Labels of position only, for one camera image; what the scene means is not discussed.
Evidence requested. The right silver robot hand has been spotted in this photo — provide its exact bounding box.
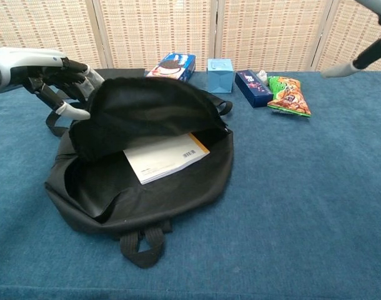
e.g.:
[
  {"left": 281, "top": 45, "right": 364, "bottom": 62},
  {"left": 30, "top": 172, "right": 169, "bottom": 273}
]
[{"left": 321, "top": 0, "right": 381, "bottom": 79}]

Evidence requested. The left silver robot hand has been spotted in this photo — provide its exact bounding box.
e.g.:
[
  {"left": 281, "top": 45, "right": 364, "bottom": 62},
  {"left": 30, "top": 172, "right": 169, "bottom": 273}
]
[{"left": 0, "top": 47, "right": 106, "bottom": 120}]

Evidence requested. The black backpack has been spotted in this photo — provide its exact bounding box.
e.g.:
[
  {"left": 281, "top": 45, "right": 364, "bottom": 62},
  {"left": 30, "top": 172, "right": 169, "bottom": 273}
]
[{"left": 44, "top": 76, "right": 235, "bottom": 269}]

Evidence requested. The white yellow notebook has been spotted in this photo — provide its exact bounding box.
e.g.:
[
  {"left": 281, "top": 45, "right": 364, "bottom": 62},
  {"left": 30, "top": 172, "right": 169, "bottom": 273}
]
[{"left": 122, "top": 132, "right": 211, "bottom": 186}]

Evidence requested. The green orange snack bag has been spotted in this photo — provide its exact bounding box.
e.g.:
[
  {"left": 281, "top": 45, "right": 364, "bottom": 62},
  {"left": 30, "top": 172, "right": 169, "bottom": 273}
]
[{"left": 267, "top": 76, "right": 312, "bottom": 118}]

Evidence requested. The black mouse pad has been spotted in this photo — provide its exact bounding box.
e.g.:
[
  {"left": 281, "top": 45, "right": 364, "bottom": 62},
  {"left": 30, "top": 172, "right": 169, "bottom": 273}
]
[{"left": 93, "top": 67, "right": 147, "bottom": 83}]

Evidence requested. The dark blue long box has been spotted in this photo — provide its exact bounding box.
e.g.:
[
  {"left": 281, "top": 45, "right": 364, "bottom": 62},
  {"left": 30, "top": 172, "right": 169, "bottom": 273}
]
[{"left": 234, "top": 70, "right": 274, "bottom": 109}]

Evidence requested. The bamboo folding screen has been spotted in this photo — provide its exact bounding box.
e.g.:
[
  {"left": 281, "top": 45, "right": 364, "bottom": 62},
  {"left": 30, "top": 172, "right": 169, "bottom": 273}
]
[{"left": 0, "top": 0, "right": 381, "bottom": 76}]

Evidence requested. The blue cookie box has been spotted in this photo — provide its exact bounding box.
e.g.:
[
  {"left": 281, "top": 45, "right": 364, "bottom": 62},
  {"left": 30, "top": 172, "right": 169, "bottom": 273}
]
[{"left": 146, "top": 52, "right": 197, "bottom": 84}]

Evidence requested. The light blue cardboard box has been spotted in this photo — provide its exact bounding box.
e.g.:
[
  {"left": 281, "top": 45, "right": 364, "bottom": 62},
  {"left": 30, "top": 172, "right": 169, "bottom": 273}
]
[{"left": 207, "top": 57, "right": 235, "bottom": 94}]

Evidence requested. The blue table cloth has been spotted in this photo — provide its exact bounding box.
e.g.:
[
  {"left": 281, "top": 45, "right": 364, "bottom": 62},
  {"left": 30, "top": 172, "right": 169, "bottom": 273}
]
[{"left": 0, "top": 70, "right": 381, "bottom": 300}]

